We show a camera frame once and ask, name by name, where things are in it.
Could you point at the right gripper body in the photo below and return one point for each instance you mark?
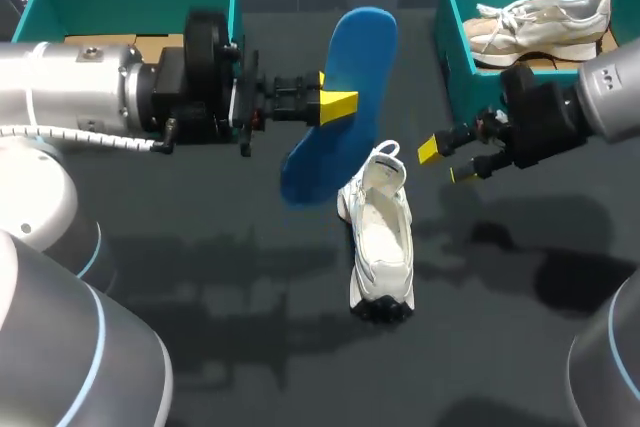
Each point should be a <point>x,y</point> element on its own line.
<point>545,117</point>

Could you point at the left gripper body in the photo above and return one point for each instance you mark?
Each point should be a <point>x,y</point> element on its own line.
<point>200,97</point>

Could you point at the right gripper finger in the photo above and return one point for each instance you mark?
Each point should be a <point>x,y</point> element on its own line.
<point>432,149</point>
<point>475,171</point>

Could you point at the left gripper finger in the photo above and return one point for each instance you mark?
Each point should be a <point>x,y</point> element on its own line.
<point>337,106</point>
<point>295,86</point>

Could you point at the blue and black insole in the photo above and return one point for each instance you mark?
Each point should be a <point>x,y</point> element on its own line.
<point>360,47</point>

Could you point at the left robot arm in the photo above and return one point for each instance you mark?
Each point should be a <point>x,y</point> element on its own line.
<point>75,82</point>

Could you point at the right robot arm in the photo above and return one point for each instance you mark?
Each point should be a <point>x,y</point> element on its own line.
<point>615,92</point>

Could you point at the beige and white shoe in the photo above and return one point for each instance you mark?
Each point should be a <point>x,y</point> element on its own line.
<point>540,22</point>

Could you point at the teal box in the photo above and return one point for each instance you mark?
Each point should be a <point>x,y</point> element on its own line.
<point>125,2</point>
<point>455,37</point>

